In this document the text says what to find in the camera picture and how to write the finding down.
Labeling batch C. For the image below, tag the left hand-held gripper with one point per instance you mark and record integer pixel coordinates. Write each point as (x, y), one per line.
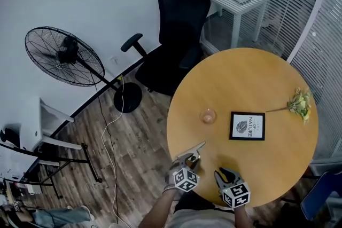
(187, 180)

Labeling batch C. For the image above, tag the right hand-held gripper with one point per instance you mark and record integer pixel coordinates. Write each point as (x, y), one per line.
(236, 195)

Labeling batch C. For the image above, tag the person's right forearm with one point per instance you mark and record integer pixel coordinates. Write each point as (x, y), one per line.
(241, 217)

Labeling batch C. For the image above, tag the person's left forearm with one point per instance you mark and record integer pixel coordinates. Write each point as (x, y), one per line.
(157, 211)

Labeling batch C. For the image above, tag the person's beige shirt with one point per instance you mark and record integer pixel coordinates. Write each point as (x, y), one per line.
(200, 220)

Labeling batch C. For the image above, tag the clear glass cup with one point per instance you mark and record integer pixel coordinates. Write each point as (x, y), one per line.
(208, 116)

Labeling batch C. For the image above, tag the black framed leaf picture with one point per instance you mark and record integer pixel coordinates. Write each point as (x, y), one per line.
(247, 126)

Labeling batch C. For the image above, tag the blue chair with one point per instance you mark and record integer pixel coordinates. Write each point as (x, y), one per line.
(323, 195)

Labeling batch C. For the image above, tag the round wooden table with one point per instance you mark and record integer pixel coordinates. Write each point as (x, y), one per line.
(240, 82)

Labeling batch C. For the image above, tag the yellow flower bouquet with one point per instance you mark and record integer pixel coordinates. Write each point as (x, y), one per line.
(300, 104)

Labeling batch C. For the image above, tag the black office chair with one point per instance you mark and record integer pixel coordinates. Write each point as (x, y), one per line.
(181, 24)

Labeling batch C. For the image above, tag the white side table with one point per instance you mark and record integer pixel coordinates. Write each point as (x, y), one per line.
(240, 8)

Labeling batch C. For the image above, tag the white desk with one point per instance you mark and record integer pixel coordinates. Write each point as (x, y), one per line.
(29, 120)

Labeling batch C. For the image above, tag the black standing fan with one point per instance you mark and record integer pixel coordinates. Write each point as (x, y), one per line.
(64, 54)

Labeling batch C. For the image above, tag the white wall socket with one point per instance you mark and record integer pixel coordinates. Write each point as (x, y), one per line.
(115, 60)

